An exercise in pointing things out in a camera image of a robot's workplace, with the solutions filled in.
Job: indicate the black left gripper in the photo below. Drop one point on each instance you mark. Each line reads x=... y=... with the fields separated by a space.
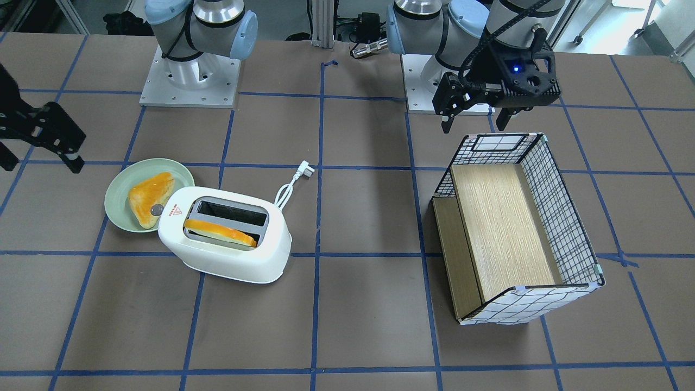
x=487 y=69

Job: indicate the white two-slot toaster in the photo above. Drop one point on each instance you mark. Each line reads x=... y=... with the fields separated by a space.
x=258 y=218

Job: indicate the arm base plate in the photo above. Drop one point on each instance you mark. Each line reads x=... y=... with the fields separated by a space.
x=421 y=76
x=209 y=81

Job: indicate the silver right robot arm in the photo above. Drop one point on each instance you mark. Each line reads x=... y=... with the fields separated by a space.
x=201 y=45

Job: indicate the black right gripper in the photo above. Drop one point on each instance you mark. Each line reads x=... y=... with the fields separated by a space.
x=39 y=128

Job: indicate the toast slice in toaster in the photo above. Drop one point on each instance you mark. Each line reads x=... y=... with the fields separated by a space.
x=220 y=232

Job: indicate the wire grid fabric basket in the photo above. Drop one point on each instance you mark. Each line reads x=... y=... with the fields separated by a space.
x=573 y=254

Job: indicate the toast slice on plate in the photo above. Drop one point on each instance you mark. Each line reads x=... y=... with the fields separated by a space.
x=152 y=191

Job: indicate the light wooden board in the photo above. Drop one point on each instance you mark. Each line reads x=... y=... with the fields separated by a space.
x=493 y=241

